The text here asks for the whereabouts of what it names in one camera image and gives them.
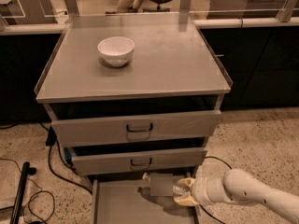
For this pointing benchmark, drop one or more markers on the middle grey drawer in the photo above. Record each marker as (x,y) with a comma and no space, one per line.
(139,161)

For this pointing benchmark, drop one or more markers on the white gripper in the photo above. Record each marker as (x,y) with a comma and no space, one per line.
(200,190)

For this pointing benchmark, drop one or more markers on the black pole on floor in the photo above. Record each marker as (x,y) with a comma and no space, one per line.
(25,171)

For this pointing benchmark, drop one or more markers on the grey drawer cabinet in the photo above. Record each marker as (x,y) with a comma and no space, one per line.
(172,70)

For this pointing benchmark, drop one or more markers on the grey drawer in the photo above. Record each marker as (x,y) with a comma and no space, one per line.
(139,161)
(128,199)
(129,129)

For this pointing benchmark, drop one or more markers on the white ceramic bowl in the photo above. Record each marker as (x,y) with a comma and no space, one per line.
(116,50)

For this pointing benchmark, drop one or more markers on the top grey drawer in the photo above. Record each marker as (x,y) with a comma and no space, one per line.
(129,129)

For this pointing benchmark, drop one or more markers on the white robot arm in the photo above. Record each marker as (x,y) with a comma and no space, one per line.
(236,187)

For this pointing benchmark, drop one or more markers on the bottom grey drawer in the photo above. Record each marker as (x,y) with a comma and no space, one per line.
(128,199)

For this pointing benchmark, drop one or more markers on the clear plastic water bottle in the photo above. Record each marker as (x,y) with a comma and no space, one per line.
(164,185)

